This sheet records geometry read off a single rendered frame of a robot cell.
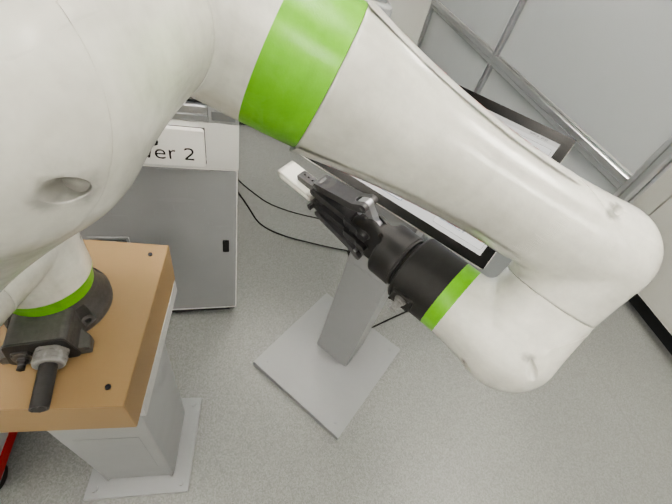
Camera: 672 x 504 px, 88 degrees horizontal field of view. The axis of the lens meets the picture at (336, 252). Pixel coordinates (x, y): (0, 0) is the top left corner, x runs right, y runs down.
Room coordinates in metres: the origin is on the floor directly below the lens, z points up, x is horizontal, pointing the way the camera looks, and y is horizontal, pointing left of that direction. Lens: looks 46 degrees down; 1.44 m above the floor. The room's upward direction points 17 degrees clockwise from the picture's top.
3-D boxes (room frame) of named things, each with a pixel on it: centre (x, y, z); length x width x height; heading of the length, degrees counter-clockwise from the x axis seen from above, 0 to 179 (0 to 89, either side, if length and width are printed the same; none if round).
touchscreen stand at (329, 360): (0.77, -0.12, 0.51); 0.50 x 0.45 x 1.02; 156
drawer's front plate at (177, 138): (0.73, 0.56, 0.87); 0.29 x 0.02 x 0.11; 114
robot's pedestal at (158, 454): (0.25, 0.42, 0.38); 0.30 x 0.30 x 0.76; 19
